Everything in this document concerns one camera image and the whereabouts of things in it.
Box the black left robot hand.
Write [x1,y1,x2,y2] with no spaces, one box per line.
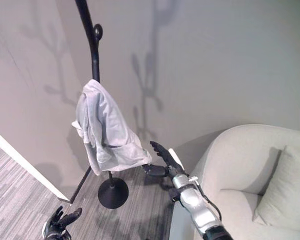
[41,205,83,237]

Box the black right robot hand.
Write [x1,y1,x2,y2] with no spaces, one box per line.
[142,140,184,179]

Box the light grey garment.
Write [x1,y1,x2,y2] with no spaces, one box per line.
[71,78,153,176]

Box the beige fabric sofa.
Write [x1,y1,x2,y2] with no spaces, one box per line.
[173,123,300,240]

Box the black metal clothes rack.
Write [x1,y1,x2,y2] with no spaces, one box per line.
[69,0,130,209]

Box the beige sofa cushion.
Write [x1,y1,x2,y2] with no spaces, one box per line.
[253,144,300,235]

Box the white baseboard trim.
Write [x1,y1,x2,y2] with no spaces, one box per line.
[0,124,71,203]

